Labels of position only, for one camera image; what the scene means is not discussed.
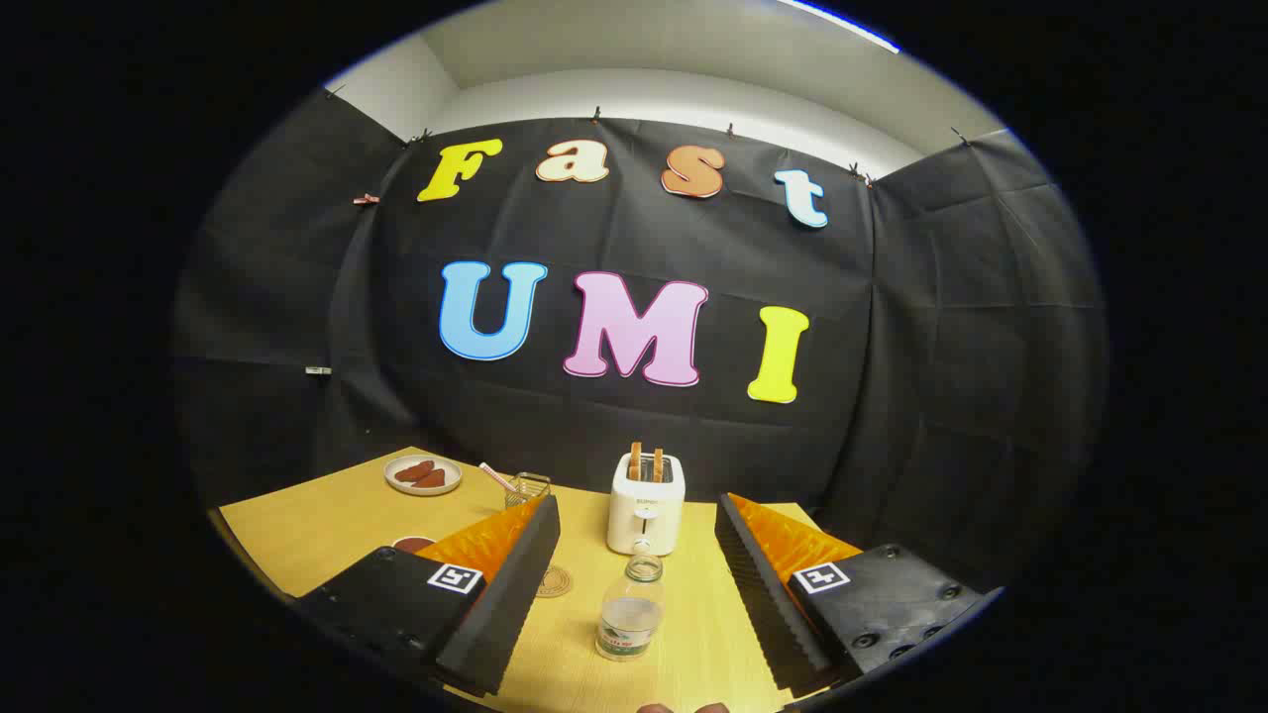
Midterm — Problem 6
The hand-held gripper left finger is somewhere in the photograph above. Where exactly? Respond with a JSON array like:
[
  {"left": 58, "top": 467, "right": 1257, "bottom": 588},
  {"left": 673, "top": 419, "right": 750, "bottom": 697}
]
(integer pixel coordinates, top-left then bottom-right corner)
[{"left": 295, "top": 493, "right": 562, "bottom": 696}]

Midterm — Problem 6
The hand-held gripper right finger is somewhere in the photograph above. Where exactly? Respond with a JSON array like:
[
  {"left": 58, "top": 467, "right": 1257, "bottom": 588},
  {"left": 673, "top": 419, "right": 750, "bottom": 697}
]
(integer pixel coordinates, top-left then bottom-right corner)
[{"left": 714, "top": 492, "right": 984, "bottom": 700}]

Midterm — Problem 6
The clear plastic juice bottle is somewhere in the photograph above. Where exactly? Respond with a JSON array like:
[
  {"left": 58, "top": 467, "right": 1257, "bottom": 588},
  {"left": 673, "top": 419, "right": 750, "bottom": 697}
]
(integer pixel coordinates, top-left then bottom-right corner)
[{"left": 595, "top": 555, "right": 666, "bottom": 662}]

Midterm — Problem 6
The small white plate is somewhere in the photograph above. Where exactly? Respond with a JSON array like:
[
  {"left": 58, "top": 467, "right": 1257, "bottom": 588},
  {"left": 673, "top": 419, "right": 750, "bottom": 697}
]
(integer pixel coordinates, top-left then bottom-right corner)
[{"left": 383, "top": 455, "right": 464, "bottom": 496}]

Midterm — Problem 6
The white toaster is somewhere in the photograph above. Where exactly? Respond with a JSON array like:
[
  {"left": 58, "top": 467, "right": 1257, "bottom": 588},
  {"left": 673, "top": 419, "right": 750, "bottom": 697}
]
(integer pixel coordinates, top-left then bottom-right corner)
[{"left": 606, "top": 453, "right": 687, "bottom": 558}]

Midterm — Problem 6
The wooden table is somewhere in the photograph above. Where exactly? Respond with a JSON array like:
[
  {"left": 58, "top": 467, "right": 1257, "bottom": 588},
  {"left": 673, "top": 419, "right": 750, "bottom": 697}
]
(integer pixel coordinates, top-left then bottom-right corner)
[{"left": 218, "top": 446, "right": 863, "bottom": 713}]

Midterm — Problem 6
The black backdrop cloth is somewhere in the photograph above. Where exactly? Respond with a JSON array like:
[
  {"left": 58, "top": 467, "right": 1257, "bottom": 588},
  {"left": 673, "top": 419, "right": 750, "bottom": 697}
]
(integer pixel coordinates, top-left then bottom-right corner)
[{"left": 168, "top": 89, "right": 1109, "bottom": 595}]

